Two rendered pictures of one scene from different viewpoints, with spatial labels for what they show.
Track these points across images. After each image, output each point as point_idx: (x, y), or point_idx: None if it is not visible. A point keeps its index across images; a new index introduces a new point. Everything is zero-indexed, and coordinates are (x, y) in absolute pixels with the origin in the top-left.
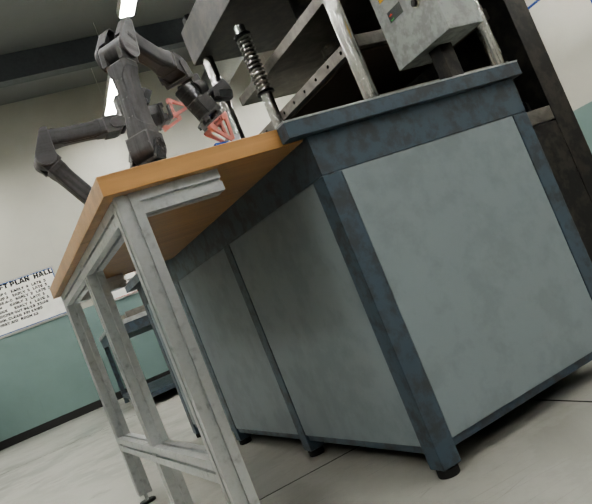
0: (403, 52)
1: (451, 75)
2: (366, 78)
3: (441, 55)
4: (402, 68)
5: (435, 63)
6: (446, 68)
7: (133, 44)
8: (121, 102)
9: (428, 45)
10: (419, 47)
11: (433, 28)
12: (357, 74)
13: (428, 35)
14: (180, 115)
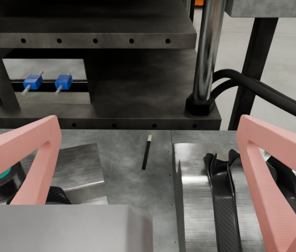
0: (252, 2)
1: (269, 48)
2: (222, 19)
3: (274, 25)
4: (236, 17)
5: (262, 28)
6: (269, 39)
7: None
8: None
9: (288, 16)
10: (276, 11)
11: None
12: (220, 10)
13: None
14: (56, 116)
